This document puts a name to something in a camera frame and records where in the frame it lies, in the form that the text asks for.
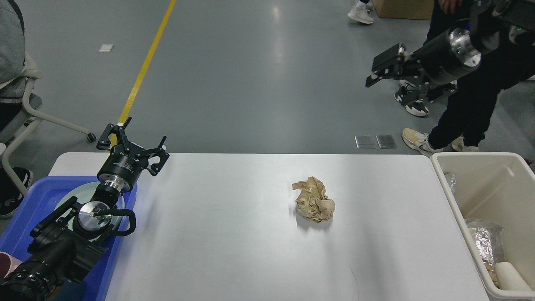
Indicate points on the white paper cup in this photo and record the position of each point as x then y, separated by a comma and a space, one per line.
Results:
509, 278

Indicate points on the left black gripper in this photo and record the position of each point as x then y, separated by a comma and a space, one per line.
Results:
126, 161

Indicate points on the left grey office chair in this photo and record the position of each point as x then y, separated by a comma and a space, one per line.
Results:
27, 120

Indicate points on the beige plastic bin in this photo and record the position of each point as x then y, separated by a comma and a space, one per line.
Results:
497, 187

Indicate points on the right floor plate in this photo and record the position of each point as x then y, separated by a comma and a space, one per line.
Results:
386, 141

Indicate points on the left floor plate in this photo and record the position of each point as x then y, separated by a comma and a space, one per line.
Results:
365, 142

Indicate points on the cardboard box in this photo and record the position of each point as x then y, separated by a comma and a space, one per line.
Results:
404, 9

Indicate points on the green plate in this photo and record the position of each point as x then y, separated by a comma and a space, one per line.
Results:
79, 192

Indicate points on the floor plate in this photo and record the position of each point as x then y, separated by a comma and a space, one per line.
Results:
386, 141
365, 142

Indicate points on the person with beige sneakers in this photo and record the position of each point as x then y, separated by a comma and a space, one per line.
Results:
467, 117

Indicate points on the pink mug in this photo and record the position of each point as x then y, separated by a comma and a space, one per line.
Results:
8, 264

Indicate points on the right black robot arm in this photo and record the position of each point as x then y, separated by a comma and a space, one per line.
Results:
487, 17

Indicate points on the person with white shoes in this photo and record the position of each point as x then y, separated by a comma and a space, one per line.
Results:
361, 12

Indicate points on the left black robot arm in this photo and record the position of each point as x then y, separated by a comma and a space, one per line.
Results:
67, 244

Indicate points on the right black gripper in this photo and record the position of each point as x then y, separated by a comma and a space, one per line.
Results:
433, 69

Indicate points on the foil tray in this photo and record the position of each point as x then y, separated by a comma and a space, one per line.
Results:
488, 239
451, 182

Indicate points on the brown paper bag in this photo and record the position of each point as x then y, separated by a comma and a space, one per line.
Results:
313, 203

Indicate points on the seated person grey sweater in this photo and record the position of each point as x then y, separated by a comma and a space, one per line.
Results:
12, 61

